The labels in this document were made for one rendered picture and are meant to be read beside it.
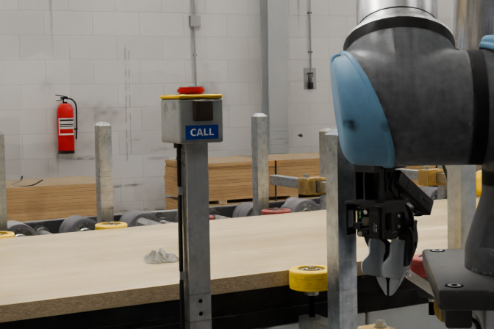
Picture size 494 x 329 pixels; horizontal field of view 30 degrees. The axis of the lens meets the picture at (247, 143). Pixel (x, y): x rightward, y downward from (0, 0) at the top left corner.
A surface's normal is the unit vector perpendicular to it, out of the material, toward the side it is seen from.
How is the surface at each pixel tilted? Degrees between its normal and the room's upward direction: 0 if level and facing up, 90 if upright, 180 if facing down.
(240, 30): 90
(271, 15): 90
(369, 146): 130
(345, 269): 90
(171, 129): 90
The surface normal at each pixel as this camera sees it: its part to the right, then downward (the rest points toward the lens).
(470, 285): -0.02, -1.00
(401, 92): -0.10, -0.20
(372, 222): -0.67, 0.05
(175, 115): -0.88, 0.04
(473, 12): -0.51, 0.42
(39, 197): 0.41, 0.04
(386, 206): 0.74, 0.02
